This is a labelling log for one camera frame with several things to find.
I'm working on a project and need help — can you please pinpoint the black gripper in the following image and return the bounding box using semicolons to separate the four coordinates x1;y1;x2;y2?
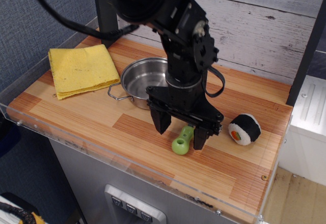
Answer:
146;81;224;150

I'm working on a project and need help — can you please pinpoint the green handled grey spatula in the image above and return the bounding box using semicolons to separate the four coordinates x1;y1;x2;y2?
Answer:
172;125;194;155

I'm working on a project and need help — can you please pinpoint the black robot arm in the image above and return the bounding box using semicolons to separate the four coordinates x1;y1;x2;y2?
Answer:
110;0;224;150

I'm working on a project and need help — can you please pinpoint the stainless steel pot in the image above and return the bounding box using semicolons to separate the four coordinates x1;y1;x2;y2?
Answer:
107;57;168;110

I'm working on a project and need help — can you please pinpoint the yellow folded cloth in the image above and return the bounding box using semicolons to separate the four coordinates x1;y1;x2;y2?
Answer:
48;44;120;100

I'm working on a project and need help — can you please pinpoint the clear acrylic table guard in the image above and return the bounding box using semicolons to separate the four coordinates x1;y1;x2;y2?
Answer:
1;18;292;223

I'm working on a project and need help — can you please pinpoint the plush sushi roll toy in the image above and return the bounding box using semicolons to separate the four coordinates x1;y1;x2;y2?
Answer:
228;114;261;146

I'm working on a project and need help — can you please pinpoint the grey dispenser button panel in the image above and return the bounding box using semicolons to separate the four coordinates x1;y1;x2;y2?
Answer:
104;184;167;223

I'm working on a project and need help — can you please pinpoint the white appliance with grooves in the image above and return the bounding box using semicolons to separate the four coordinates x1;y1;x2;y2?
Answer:
279;75;325;185

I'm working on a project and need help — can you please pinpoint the yellow black object bottom left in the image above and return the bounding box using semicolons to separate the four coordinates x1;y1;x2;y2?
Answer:
1;202;46;224

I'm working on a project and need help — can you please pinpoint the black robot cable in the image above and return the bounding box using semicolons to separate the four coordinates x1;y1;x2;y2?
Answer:
25;0;140;41

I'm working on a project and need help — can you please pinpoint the dark left vertical post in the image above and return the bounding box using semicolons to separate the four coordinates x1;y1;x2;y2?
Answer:
95;0;118;32

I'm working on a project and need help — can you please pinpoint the dark vertical post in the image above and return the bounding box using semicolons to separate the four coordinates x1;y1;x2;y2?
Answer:
286;0;325;106
95;0;118;32

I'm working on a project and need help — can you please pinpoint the dark right vertical post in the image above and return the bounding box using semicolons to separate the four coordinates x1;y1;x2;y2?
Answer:
286;0;325;106

